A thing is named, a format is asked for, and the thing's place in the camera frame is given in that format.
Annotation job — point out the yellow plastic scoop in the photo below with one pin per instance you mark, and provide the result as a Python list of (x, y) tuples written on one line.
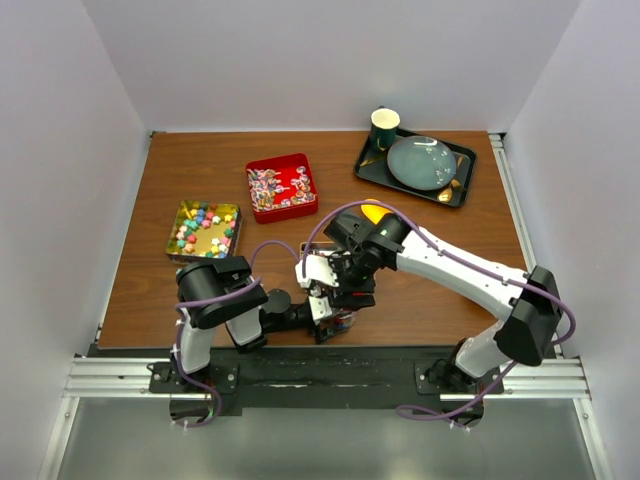
[(374, 212)]

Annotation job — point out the dark green paper cup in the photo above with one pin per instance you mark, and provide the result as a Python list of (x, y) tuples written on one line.
[(384, 123)]

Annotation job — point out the gold fork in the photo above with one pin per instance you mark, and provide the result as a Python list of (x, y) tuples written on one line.
[(372, 159)]

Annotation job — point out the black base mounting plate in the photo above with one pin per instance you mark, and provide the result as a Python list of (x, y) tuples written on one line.
[(316, 377)]

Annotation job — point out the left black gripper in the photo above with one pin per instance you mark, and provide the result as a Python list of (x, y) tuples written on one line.
[(315, 331)]

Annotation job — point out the tin of star candies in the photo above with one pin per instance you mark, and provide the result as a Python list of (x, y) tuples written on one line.
[(204, 230)]

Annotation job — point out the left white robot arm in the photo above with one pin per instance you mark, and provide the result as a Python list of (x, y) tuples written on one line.
[(223, 291)]

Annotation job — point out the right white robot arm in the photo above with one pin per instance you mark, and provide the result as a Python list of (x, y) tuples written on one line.
[(522, 303)]

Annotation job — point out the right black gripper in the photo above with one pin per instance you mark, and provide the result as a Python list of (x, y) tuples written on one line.
[(341, 295)]

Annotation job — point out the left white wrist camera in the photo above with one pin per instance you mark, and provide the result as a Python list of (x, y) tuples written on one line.
[(320, 308)]

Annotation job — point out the clear plastic jar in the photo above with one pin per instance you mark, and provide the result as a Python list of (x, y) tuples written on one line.
[(340, 323)]

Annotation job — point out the gold tin of lollipops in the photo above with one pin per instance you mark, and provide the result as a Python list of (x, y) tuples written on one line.
[(320, 248)]

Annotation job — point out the gold spoon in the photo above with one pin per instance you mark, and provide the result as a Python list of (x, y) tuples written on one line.
[(446, 195)]

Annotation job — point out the dark teal plate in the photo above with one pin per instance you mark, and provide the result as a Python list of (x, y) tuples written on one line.
[(421, 163)]

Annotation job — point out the red tin swirl lollipops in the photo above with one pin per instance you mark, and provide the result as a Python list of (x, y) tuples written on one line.
[(281, 188)]

